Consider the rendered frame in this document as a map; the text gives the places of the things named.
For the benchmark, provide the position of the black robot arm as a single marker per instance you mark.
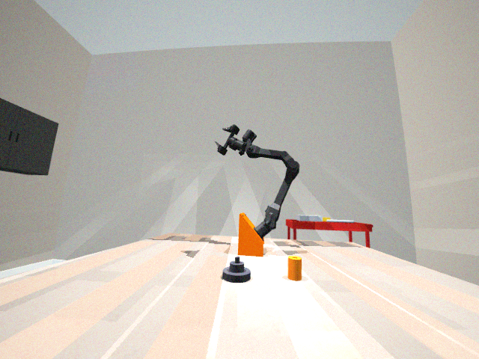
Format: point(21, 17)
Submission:
point(253, 151)

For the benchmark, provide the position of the orange knob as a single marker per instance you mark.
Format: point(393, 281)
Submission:
point(294, 268)

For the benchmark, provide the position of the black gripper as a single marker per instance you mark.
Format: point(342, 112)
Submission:
point(230, 141)

